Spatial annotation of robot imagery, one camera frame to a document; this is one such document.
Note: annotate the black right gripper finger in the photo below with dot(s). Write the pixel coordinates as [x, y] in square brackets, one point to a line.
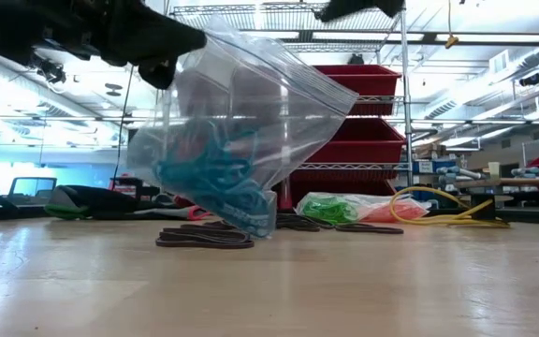
[358, 5]

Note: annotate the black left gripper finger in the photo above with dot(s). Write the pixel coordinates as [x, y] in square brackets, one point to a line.
[148, 37]
[159, 74]

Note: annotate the clear plastic zipper bag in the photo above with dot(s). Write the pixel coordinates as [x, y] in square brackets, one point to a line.
[304, 201]
[297, 84]
[419, 206]

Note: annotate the blue rubber band bunch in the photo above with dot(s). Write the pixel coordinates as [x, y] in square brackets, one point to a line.
[213, 178]

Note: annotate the green rubber band bunch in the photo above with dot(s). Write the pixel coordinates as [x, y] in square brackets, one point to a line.
[330, 210]

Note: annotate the orange rubber band bunch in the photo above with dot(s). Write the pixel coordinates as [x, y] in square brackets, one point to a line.
[391, 214]

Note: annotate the dark grey rubber band tangle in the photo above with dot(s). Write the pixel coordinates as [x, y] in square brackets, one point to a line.
[297, 222]

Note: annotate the yellow hanging plug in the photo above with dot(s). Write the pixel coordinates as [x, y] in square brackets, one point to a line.
[451, 42]

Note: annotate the black and green bag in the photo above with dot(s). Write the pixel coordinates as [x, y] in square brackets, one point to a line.
[91, 199]

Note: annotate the computer monitor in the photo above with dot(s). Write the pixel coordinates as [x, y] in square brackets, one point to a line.
[31, 187]

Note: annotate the blue storage bin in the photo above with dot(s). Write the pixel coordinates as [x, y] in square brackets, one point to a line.
[428, 167]

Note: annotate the grey blue pipe fitting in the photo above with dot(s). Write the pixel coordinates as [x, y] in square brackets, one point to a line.
[456, 173]
[536, 172]

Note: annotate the white cup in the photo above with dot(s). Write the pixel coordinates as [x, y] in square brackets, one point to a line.
[494, 171]

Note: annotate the wooden workbench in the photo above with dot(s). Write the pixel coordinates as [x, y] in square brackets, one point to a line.
[531, 182]

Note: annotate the black ceiling camera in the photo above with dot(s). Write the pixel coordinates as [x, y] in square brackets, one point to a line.
[530, 79]

